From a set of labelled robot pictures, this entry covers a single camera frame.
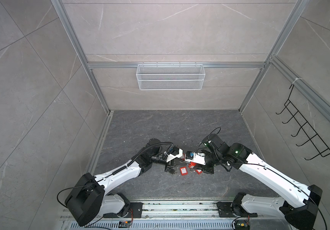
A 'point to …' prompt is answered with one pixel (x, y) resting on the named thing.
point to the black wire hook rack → (317, 142)
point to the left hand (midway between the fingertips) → (185, 161)
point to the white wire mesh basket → (170, 76)
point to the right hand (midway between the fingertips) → (194, 161)
